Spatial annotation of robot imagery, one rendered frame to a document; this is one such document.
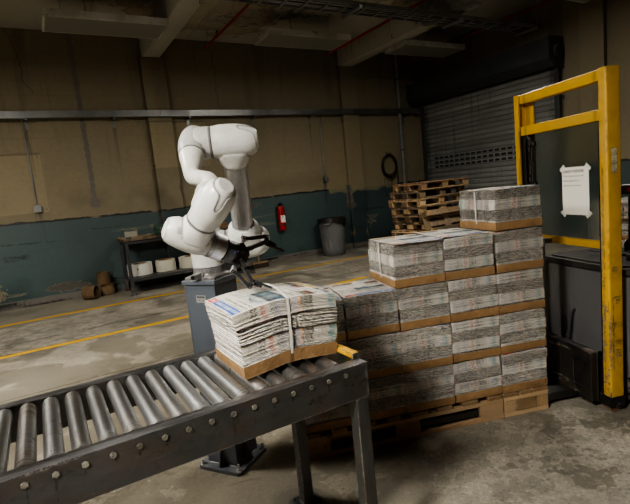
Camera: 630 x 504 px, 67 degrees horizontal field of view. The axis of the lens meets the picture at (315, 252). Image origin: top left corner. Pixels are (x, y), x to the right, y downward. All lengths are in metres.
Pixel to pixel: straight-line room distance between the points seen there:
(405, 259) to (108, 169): 6.83
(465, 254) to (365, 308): 0.62
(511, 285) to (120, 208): 7.02
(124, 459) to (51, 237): 7.35
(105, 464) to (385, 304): 1.57
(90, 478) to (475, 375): 2.04
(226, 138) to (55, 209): 6.79
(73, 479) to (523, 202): 2.38
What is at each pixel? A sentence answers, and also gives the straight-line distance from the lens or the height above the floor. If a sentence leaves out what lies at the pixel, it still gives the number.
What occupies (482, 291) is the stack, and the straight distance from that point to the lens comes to 2.75.
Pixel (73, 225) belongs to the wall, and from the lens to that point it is 8.62.
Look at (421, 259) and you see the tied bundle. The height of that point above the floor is 0.97.
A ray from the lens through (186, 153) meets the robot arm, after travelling 1.93.
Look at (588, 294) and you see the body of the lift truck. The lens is 3.33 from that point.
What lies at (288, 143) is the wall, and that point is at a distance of 9.78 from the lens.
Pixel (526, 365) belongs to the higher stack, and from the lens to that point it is 3.02.
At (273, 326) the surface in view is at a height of 0.96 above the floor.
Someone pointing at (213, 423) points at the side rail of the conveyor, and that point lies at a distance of 1.45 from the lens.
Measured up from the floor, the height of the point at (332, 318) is 0.93.
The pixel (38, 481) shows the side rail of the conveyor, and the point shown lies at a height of 0.77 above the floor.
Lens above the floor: 1.39
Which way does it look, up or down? 8 degrees down
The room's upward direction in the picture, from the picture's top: 6 degrees counter-clockwise
